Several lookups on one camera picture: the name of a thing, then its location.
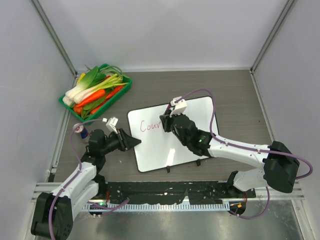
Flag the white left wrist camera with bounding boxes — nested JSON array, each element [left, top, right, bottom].
[[102, 116, 119, 134]]

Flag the red chili pepper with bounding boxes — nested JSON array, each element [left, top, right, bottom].
[[90, 85, 124, 115]]

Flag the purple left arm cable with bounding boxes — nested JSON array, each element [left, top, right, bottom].
[[48, 118, 131, 240]]

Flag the white slotted cable duct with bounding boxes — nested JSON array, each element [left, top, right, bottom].
[[83, 202, 230, 212]]

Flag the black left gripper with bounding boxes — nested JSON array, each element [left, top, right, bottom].
[[100, 128, 141, 155]]

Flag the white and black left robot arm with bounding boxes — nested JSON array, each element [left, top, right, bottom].
[[30, 128, 142, 240]]

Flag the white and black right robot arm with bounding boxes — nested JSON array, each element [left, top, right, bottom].
[[159, 110, 300, 198]]

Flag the orange carrot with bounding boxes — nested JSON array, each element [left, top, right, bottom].
[[75, 89, 106, 108]]

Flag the white whiteboard with black frame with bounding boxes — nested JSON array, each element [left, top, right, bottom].
[[127, 96, 213, 173]]

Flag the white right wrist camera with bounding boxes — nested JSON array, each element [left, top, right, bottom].
[[169, 96, 187, 117]]

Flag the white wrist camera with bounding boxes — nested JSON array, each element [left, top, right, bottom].
[[102, 116, 119, 134], [169, 96, 187, 117]]

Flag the white and green leek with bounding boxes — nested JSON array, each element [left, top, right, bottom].
[[65, 74, 127, 104]]

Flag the green plastic tray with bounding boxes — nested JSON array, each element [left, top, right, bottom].
[[58, 63, 132, 123]]

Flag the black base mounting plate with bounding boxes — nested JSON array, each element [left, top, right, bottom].
[[107, 181, 256, 205]]

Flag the red and blue drink can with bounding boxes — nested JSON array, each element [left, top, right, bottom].
[[72, 123, 90, 143]]

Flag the green spinach leaves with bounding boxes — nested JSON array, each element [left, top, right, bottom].
[[80, 96, 105, 120]]

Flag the yellow pepper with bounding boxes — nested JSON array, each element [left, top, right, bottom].
[[76, 72, 86, 85]]

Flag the green bok choy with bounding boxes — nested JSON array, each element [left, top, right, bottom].
[[76, 66, 106, 89]]

